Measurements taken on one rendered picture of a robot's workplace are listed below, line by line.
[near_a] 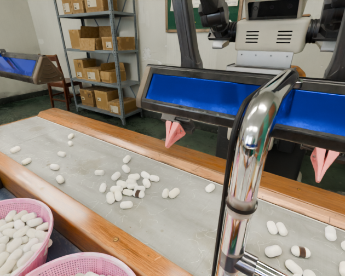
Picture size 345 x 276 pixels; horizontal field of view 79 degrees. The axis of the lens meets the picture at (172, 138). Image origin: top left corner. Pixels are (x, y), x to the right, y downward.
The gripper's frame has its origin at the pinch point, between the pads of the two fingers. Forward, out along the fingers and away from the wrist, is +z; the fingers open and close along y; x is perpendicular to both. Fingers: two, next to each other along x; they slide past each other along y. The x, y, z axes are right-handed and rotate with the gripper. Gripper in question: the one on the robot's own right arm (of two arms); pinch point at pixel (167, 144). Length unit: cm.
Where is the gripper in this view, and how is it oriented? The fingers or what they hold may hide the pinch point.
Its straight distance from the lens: 63.8
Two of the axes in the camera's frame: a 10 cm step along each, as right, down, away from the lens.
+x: 3.6, 4.4, 8.2
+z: -4.1, 8.7, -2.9
